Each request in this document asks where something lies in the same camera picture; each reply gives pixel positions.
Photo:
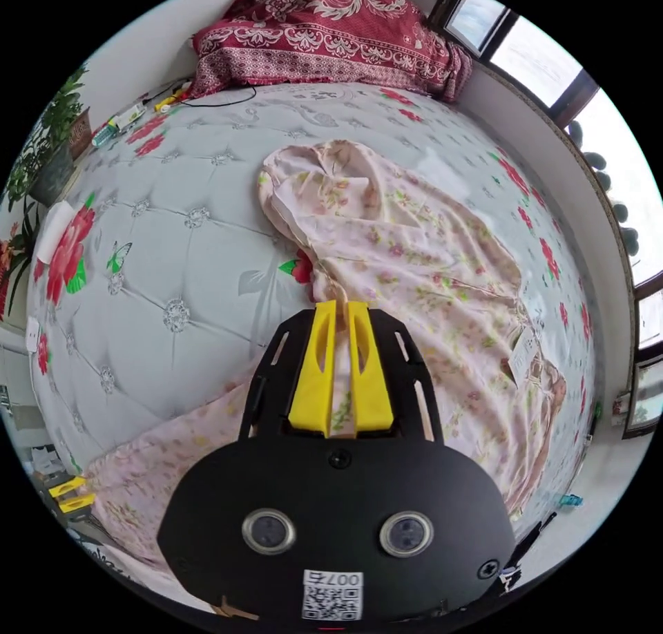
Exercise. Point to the red patterned blanket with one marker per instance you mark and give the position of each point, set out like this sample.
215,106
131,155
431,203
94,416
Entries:
331,33

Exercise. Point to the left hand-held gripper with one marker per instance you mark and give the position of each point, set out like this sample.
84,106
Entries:
77,522

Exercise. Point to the bed with grey flowered quilt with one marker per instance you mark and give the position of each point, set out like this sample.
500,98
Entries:
171,230

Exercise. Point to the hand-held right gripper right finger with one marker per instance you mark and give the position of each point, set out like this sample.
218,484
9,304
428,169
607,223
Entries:
369,385

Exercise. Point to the white paper sheet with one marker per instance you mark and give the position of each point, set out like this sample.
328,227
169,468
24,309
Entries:
58,230

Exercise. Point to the white carton box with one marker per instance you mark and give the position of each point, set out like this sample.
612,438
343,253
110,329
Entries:
128,115

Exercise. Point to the green potted plant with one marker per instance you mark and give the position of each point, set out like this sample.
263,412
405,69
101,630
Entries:
49,162

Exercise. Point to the window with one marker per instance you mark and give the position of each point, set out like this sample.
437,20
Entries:
538,59

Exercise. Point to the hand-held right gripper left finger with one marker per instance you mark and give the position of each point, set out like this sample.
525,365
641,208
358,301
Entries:
317,380

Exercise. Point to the pink floral skirt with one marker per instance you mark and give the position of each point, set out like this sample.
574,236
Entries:
414,261

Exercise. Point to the plant with orange flowers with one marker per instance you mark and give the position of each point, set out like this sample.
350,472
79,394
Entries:
13,261

